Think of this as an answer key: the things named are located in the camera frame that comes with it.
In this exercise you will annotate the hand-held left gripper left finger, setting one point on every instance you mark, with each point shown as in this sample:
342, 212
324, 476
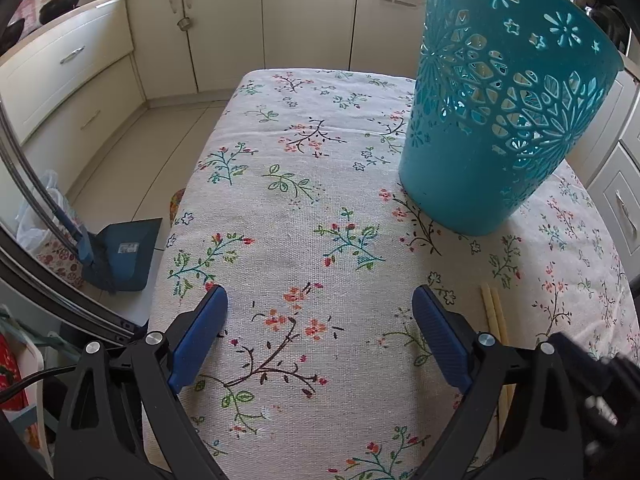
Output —
197, 335

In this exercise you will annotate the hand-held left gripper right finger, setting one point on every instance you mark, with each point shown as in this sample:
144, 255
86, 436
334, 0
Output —
442, 340

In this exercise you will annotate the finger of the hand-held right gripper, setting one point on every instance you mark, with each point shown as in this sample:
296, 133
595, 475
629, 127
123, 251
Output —
580, 357

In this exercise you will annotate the wooden chopstick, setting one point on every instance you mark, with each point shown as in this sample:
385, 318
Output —
499, 312
489, 310

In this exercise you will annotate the teal perforated plastic basket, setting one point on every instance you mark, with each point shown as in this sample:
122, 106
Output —
450, 185

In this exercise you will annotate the blue dustpan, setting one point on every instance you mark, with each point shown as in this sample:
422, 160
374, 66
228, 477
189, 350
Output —
125, 255

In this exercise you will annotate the floral tablecloth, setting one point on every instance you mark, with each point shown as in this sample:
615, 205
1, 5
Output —
300, 240

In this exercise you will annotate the red floral cloth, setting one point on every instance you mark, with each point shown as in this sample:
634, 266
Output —
60, 265

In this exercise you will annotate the white plastic bag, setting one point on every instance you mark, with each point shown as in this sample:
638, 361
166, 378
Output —
35, 225

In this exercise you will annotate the red white printed bag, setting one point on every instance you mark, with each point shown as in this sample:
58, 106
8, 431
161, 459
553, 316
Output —
15, 410

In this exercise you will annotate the white stove drawer unit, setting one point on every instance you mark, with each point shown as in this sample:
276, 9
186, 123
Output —
75, 85

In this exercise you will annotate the small hanging metal strainer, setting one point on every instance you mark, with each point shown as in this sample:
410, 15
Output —
185, 24

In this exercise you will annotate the white base cabinets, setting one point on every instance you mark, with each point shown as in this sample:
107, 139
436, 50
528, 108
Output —
300, 15

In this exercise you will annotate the metal sliding door frame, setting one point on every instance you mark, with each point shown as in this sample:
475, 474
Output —
75, 305

